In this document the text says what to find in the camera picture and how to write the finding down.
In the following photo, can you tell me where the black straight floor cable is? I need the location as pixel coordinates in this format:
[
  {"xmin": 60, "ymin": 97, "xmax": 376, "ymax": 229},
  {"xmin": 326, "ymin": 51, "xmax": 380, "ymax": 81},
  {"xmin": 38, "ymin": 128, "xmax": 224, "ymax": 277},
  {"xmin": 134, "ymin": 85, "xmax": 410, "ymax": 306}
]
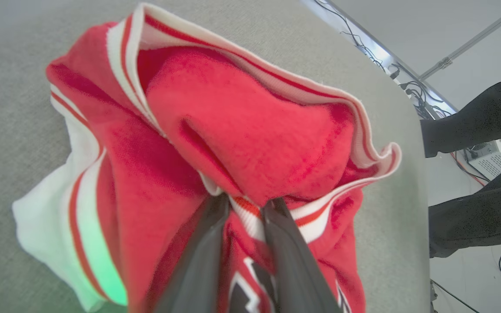
[{"xmin": 431, "ymin": 280, "xmax": 481, "ymax": 313}]

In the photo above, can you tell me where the tangled black cable bundle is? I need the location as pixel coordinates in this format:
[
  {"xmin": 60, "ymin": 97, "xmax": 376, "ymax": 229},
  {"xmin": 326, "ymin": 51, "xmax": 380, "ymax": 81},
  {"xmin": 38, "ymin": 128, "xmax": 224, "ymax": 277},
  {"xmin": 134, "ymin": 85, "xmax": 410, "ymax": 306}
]
[{"xmin": 315, "ymin": 0, "xmax": 453, "ymax": 120}]

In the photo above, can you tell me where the red floor cable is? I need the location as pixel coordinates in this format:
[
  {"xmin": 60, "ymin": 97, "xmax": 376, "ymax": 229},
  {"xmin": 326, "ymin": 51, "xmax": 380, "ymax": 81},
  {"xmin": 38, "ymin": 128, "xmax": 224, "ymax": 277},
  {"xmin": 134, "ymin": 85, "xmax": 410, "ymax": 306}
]
[{"xmin": 450, "ymin": 151, "xmax": 491, "ymax": 186}]

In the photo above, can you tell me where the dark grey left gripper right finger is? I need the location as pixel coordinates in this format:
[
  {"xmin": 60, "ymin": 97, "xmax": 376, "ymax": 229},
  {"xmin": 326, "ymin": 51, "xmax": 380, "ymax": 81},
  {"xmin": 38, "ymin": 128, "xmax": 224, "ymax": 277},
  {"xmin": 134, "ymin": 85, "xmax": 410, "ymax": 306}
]
[{"xmin": 262, "ymin": 197, "xmax": 343, "ymax": 313}]

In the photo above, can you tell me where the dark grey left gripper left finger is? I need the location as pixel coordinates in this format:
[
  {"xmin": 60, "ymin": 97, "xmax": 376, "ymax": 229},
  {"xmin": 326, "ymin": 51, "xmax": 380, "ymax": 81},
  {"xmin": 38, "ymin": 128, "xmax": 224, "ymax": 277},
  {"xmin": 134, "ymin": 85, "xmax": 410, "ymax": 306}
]
[{"xmin": 155, "ymin": 193, "xmax": 230, "ymax": 313}]

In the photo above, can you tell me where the grey vented electronics box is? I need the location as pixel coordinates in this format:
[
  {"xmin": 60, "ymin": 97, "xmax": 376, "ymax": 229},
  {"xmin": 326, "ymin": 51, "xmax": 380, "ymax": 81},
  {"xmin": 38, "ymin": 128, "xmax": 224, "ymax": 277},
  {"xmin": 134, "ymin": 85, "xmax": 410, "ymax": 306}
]
[{"xmin": 465, "ymin": 138, "xmax": 501, "ymax": 180}]

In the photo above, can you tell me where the red jersey with white trim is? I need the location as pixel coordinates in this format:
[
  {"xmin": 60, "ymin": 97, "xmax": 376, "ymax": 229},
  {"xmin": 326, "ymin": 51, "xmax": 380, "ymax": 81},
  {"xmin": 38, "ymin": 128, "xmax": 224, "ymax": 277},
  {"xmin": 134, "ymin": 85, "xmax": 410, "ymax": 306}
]
[{"xmin": 12, "ymin": 2, "xmax": 402, "ymax": 313}]

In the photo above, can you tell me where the aluminium frame rail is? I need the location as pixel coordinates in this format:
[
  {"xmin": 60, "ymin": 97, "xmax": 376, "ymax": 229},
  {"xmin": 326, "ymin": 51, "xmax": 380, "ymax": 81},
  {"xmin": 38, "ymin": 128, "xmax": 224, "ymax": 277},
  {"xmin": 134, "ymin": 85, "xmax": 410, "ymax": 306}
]
[{"xmin": 302, "ymin": 0, "xmax": 459, "ymax": 119}]

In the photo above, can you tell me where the person's black trouser leg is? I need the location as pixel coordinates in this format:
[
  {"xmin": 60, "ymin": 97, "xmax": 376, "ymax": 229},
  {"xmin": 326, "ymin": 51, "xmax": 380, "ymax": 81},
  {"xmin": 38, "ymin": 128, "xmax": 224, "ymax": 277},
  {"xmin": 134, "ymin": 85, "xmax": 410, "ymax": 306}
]
[
  {"xmin": 420, "ymin": 70, "xmax": 501, "ymax": 158},
  {"xmin": 428, "ymin": 161, "xmax": 501, "ymax": 259}
]

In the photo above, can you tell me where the thin aluminium frame bar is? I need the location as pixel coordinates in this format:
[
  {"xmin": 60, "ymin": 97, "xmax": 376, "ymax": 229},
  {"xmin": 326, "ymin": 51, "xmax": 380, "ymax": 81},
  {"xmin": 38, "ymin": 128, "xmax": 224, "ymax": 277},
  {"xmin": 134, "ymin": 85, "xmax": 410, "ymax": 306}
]
[{"xmin": 419, "ymin": 0, "xmax": 501, "ymax": 80}]

